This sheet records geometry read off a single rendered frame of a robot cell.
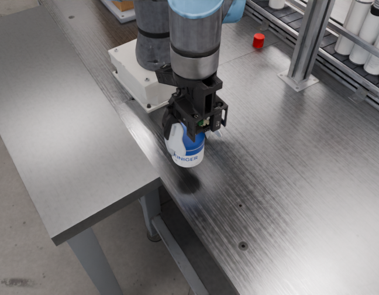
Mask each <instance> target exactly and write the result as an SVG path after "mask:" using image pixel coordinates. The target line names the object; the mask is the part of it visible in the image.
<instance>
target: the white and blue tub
mask: <svg viewBox="0 0 379 295"><path fill-rule="evenodd" d="M181 124H182V127H183V129H184V134H183V137H182V141H183V143H184V146H185V149H186V154H185V156H184V157H182V156H180V155H179V154H178V153H177V152H175V155H174V156H172V158H173V161H174V162H175V163H176V164H178V165H179V166H182V167H194V166H196V165H198V164H199V163H200V162H201V161H202V159H203V157H204V143H205V133H203V132H201V133H199V134H197V135H195V142H193V141H192V140H191V139H190V138H189V137H188V136H187V127H186V126H185V125H184V124H183V123H182V122H181Z"/></svg>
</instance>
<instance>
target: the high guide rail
mask: <svg viewBox="0 0 379 295"><path fill-rule="evenodd" d="M287 1H289V2H290V3H292V4H294V5H295V6H297V7H299V8H300V9H302V10H303V11H305V8H306V4H304V3H303V2H301V1H299V0H287ZM327 26H328V27H330V28H332V29H333V30H335V31H337V32H338V33H340V34H341V35H343V36H344V37H346V38H348V39H349V40H351V41H352V42H354V43H355V44H357V45H359V46H360V47H362V48H363V49H365V50H367V51H368V52H370V53H371V54H373V55H375V56H376V57H378V58H379V49H378V48H376V47H375V46H373V45H372V44H369V43H368V42H367V41H365V40H363V39H362V38H360V37H358V36H357V35H355V34H354V33H352V32H350V31H349V30H347V29H345V28H344V27H342V26H340V25H339V24H337V23H336V22H334V21H332V20H330V19H329V21H328V24H327Z"/></svg>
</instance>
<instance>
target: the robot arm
mask: <svg viewBox="0 0 379 295"><path fill-rule="evenodd" d="M106 1H118V2H122V1H133V5H134V9H135V15H136V22H137V28H138V34H137V41H136V48H135V54H136V60H137V62H138V64H139V65H140V66H141V67H143V68H145V69H146V70H149V71H154V72H155V74H156V77H157V80H158V82H159V83H162V84H167V85H171V86H175V87H177V88H176V92H175V93H173V94H172V95H171V98H170V99H169V100H168V103H169V105H168V106H166V111H165V113H164V115H163V118H162V121H161V127H162V131H163V136H164V140H165V143H166V147H167V150H168V151H169V153H170V154H171V155H172V156H174V155H175V152H177V153H178V154H179V155H180V156H182V157H184V156H185V154H186V149H185V146H184V143H183V141H182V137H183V134H184V129H183V127H182V124H181V123H180V122H179V121H178V119H179V120H181V122H182V123H183V124H184V125H185V126H186V127H187V136H188V137H189V138H190V139H191V140H192V141H193V142H195V135H197V134H199V133H201V132H203V133H205V138H206V139H208V138H209V135H210V132H211V131H212V132H213V133H215V134H216V135H218V136H219V137H220V138H221V137H222V134H221V132H220V131H219V129H220V126H221V124H222V125H223V126H224V127H225V126H226V121H227V115H228V104H227V103H225V102H224V101H223V100H222V99H221V98H220V97H219V96H218V95H217V94H216V91H218V90H220V89H222V87H223V81H222V80H221V79H220V78H219V77H217V76H216V75H217V69H218V65H219V50H220V40H221V31H222V24H224V23H237V22H238V21H239V20H241V18H242V16H243V12H244V7H245V4H246V0H106ZM223 109H224V110H225V117H224V119H223V118H222V110H223Z"/></svg>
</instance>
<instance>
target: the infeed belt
mask: <svg viewBox="0 0 379 295"><path fill-rule="evenodd" d="M251 1H253V2H254V3H255V4H257V5H258V6H260V7H261V8H263V9H264V10H266V11H267V12H268V13H270V14H272V15H273V16H275V17H276V18H277V19H279V20H280V21H282V22H283V23H285V24H286V25H287V26H289V27H290V28H292V29H294V30H295V31H296V32H298V33H299V30H300V27H301V23H302V19H303V17H304V15H303V14H301V13H300V12H297V11H296V10H295V9H294V8H292V7H290V6H289V5H287V4H284V8H283V9H281V10H273V9H271V8H269V7H268V4H269V1H260V0H251ZM337 40H338V37H337V36H336V35H334V34H332V33H331V32H330V31H328V30H325V33H324V36H323V39H322V42H321V45H320V48H321V49H322V50H324V51H325V52H327V53H328V54H330V55H331V56H333V57H334V58H336V59H337V60H339V61H340V62H341V63H343V64H344V65H346V66H347V67H348V68H350V69H352V70H353V71H355V72H356V73H357V74H359V75H360V76H362V77H363V78H365V79H366V80H367V81H369V82H371V83H372V84H374V85H375V86H376V87H378V88H379V76H371V75H369V74H367V73H365V72H364V70H363V66H358V65H355V64H353V63H351V62H350V61H349V56H340V55H338V54H336V53H335V51H334V48H335V45H336V42H337Z"/></svg>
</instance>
